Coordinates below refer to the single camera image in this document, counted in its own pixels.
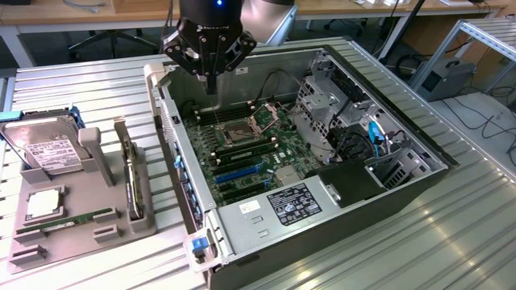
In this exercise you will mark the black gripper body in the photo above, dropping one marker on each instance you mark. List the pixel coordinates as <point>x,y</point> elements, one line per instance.
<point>210,18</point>

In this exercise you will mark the black RAM slot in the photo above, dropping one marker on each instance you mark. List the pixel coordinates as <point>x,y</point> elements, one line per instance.
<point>222,108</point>
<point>223,117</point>
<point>242,148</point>

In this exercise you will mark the grey power supply unit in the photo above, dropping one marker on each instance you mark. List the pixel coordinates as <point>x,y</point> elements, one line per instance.
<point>262,223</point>

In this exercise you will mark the blue expansion slot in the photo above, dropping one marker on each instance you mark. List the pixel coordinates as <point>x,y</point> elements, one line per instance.
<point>240,174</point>

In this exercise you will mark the grey parts rack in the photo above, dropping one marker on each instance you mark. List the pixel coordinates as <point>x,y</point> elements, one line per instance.
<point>80,196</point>

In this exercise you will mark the blue case latch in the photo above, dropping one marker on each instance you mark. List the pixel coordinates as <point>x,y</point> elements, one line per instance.
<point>199,244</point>

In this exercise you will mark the aluminium profile frame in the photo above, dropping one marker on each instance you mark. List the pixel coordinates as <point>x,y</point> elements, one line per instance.
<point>483,30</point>

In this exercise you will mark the small black case switch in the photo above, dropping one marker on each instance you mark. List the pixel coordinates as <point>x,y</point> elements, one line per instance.
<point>176,119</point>

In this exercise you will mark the thin locking lever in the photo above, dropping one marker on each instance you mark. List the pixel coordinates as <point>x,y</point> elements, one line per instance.
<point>216,114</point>

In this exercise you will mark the grey equipment unit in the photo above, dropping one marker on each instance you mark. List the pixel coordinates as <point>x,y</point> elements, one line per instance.
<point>447,78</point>

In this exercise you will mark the CPU chip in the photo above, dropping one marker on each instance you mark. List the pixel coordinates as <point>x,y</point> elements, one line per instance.
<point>42,204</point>

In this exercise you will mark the wooden desk with white frame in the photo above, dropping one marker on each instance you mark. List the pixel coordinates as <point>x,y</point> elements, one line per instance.
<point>40,15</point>

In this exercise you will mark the black stand pole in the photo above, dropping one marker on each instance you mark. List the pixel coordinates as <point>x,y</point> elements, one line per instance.
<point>402,30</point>

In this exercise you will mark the long wooden desk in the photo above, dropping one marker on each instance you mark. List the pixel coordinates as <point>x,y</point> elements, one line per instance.
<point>343,9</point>

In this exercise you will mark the green motherboard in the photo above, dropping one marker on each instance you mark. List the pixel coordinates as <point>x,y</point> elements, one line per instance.
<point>282,151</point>

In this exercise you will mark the open black PC case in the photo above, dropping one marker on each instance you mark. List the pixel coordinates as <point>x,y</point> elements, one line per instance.
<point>363,229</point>

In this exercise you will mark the hard disk with blue rails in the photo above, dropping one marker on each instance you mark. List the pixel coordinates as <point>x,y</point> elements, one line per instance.
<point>48,142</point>

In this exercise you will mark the metal socket cover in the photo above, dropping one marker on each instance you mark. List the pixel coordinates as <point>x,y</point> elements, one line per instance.
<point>264,116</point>

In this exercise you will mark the black office chair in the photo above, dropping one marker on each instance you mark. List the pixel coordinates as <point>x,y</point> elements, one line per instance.
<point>347,22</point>

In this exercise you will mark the installed RAM stick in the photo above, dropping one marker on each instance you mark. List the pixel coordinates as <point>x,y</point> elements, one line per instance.
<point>246,155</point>

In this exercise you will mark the silver metal disk bay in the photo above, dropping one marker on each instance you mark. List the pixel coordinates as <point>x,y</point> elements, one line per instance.
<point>319,99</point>

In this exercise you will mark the black plastic cover box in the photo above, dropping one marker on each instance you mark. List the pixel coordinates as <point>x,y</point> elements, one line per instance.
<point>351,184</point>

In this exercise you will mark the long black expansion slot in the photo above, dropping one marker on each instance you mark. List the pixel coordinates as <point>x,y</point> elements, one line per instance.
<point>235,168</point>

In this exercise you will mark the green RAM stick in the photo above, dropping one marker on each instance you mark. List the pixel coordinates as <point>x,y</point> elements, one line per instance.
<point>80,218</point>

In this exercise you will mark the CPU socket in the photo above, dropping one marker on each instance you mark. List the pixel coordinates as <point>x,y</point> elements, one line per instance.
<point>238,133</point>

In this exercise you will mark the silver chipset heatsink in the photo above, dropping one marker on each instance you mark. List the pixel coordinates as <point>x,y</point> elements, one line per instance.
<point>288,176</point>

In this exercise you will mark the office chair with star base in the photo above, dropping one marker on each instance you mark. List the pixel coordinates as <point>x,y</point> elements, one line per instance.
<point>115,36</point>

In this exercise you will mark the GPU graphics card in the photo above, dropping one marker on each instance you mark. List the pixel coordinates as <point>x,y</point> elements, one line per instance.
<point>135,193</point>

